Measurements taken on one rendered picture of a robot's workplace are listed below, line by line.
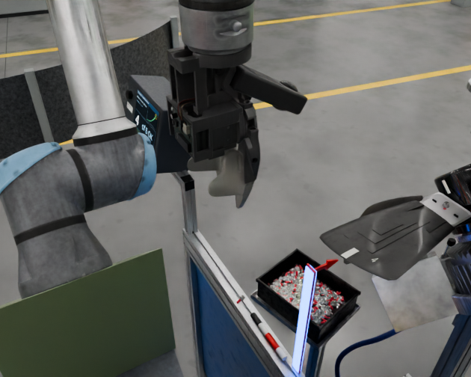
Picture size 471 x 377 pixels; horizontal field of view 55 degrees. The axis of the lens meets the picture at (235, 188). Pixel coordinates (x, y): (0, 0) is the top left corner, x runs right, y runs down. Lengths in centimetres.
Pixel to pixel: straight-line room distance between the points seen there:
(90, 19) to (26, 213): 34
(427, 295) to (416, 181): 219
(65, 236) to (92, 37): 33
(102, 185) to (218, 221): 193
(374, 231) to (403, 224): 6
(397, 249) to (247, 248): 169
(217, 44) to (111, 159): 41
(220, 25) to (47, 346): 58
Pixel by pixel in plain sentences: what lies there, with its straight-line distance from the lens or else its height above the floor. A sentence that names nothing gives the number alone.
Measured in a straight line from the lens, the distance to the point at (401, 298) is 110.
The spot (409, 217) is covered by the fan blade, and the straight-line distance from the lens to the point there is 100.
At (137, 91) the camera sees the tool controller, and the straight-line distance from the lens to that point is 134.
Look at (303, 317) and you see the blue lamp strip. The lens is 94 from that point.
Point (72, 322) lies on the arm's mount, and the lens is 79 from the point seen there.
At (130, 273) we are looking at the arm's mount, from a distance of 76.
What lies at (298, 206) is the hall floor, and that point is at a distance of 284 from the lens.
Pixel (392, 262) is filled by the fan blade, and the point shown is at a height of 118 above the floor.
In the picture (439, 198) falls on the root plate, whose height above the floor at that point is 119.
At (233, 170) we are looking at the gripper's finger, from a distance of 54.
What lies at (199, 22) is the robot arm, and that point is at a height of 166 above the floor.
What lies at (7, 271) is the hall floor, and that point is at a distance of 270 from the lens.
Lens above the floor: 180
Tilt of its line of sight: 38 degrees down
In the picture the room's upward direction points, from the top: straight up
